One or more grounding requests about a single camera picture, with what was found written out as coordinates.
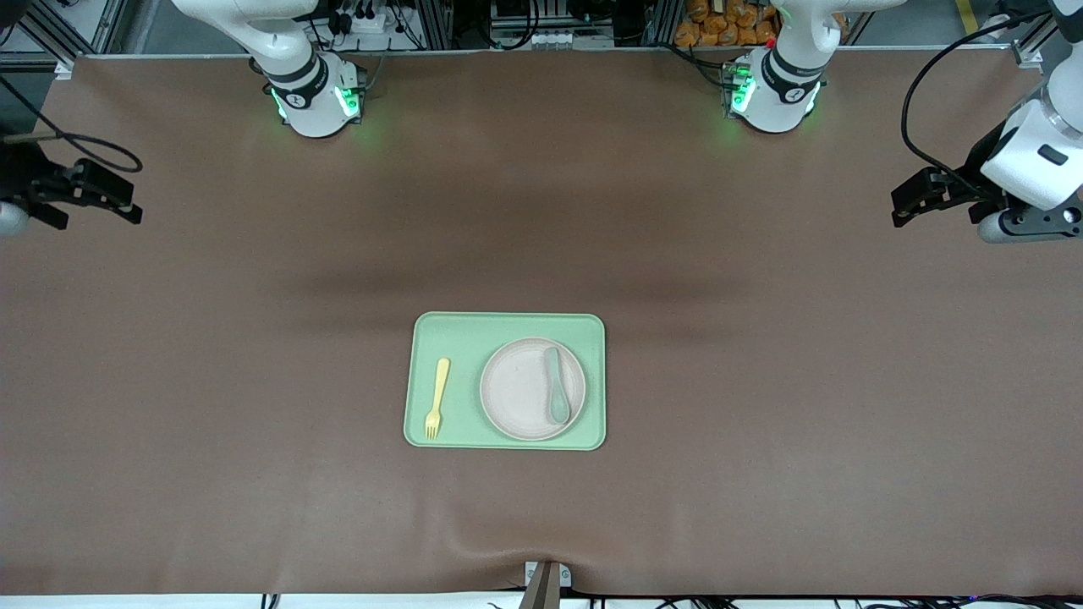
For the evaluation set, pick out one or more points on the yellow plastic fork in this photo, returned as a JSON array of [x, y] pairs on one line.
[[441, 381]]

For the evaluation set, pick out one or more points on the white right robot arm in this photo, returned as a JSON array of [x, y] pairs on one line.
[[309, 101]]

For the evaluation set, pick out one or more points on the silver table corner bracket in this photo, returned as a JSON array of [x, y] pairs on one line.
[[1030, 57], [64, 68]]

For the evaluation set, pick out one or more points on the green plastic spoon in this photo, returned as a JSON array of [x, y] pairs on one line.
[[558, 410]]

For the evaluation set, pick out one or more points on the brown table cover mat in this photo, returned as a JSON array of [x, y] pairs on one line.
[[169, 381]]

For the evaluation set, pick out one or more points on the light green rectangular tray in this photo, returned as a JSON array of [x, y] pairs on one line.
[[465, 338]]

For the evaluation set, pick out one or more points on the round beige plate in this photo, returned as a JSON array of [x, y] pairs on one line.
[[516, 389]]

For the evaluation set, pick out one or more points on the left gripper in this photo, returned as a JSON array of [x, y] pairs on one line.
[[978, 167]]

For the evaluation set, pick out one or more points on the orange packaged goods pile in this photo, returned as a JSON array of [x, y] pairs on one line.
[[719, 21]]

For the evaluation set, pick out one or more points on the white power strip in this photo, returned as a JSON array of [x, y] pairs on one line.
[[529, 40]]

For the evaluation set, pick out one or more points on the metal bracket with wooden post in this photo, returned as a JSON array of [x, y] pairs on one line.
[[547, 585]]

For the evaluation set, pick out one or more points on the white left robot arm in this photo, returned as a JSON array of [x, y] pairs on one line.
[[787, 85]]

